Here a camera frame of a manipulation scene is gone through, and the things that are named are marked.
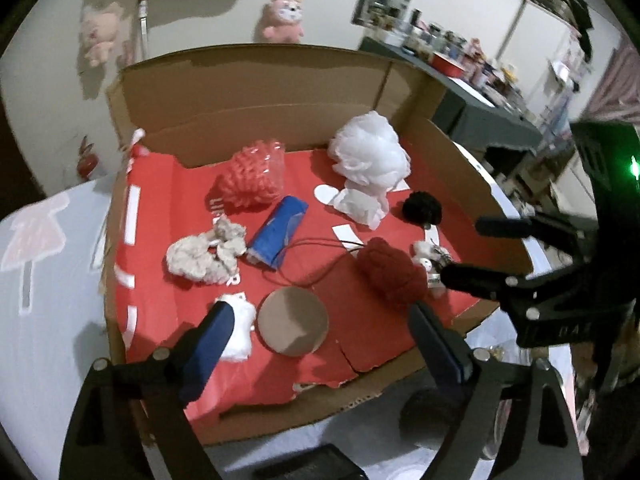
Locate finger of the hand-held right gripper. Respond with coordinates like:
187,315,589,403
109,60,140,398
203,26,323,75
475,212,598,251
440,264,556,306

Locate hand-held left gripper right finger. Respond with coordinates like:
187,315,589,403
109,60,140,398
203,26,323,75
407,302,583,480

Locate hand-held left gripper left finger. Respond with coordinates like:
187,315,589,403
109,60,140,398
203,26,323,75
59,302,238,480

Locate white fluffy cotton pad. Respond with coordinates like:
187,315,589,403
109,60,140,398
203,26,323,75
215,294,257,362

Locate small white plush toy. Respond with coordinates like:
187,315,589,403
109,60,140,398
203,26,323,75
412,241,451,296

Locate dark red yarn ball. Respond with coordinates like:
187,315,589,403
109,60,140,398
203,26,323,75
357,237,431,313

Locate cream crocheted cloth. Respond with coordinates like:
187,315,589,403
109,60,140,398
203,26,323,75
166,215,247,285

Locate cardboard box with red lining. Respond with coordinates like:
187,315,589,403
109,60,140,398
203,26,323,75
100,44,533,446

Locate round brown powder puff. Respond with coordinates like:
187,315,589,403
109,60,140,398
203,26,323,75
256,287,330,357

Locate black pompom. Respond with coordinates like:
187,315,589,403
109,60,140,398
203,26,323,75
402,191,443,226

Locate table with green cloth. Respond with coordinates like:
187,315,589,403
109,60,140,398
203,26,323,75
360,35,543,151

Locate blue packet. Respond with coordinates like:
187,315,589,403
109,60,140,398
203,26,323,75
247,196,309,267

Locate metal clothes rack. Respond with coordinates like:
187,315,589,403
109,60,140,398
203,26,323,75
497,0,596,126

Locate white mesh bath pouf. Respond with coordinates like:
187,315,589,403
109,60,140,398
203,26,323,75
327,111,411,226

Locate pink curtain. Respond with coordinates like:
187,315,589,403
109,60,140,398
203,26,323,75
585,35,640,121

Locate black box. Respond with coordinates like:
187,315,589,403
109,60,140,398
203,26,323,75
252,442,368,480

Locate pink knitted scrubber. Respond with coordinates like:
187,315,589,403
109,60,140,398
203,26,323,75
220,140,286,213

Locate red bowl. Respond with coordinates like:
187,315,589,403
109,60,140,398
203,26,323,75
432,52,468,78

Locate small red object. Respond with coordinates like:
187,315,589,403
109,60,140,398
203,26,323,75
77,137,98,181

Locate black clothes on rack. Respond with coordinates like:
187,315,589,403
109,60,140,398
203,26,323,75
555,0,593,61

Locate pink bear plush toy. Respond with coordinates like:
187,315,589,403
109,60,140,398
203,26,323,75
262,0,306,43

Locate pink pig plush toy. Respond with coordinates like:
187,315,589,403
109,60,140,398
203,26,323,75
81,2,125,67

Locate thin black cord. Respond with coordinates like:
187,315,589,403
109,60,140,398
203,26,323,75
277,239,366,288

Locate mop with orange handle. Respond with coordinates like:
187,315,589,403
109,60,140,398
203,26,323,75
137,0,151,61

